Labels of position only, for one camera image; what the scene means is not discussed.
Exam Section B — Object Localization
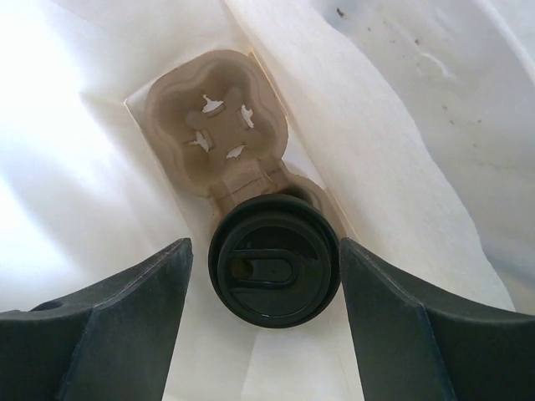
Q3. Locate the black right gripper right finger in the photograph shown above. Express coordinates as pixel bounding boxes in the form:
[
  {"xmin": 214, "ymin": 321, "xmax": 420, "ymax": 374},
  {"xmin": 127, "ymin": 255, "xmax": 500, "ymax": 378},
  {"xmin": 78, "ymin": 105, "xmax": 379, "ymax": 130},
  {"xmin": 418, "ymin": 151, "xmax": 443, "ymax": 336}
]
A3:
[{"xmin": 340, "ymin": 238, "xmax": 534, "ymax": 400}]

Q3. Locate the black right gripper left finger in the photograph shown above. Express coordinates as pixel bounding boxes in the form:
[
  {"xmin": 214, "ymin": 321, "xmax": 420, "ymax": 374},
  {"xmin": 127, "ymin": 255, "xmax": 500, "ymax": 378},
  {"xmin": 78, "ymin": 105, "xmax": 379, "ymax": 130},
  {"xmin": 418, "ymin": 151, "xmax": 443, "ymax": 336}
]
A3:
[{"xmin": 1, "ymin": 238, "xmax": 193, "ymax": 400}]

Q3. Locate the black cup lid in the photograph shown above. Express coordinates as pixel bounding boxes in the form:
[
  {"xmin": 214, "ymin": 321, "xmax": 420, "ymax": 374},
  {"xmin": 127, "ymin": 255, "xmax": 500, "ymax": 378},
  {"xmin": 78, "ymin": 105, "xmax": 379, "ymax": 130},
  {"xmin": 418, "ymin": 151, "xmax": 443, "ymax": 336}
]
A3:
[{"xmin": 207, "ymin": 193, "xmax": 340, "ymax": 329}]

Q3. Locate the brown paper bag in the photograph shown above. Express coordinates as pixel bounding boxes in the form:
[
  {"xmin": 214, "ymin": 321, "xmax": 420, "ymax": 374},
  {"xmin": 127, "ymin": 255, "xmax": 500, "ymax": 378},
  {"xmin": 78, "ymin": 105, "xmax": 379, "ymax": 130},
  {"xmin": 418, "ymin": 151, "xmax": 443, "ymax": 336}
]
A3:
[{"xmin": 1, "ymin": 1, "xmax": 534, "ymax": 400}]

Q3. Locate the single brown cup carrier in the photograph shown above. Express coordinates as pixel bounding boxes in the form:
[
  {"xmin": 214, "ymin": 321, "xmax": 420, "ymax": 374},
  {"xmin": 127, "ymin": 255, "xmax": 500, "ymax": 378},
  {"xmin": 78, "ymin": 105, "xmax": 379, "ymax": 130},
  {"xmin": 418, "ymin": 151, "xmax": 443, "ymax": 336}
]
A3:
[{"xmin": 142, "ymin": 50, "xmax": 344, "ymax": 233}]

